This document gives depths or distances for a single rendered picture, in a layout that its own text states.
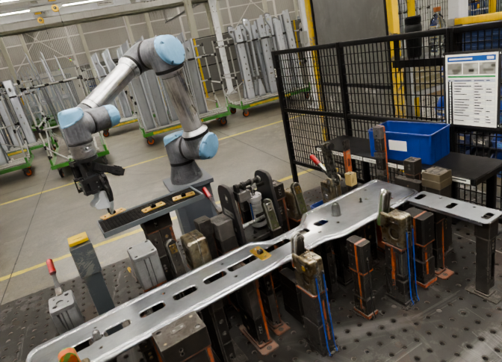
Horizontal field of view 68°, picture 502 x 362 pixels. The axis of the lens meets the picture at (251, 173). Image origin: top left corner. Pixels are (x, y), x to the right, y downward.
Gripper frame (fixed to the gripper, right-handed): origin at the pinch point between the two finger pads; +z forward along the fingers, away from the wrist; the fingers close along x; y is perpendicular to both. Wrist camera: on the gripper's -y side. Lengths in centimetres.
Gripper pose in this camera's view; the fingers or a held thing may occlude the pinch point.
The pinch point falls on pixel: (111, 208)
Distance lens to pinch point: 137.7
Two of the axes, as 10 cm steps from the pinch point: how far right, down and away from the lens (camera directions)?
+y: -6.8, 3.7, -6.3
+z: 1.9, 9.2, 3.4
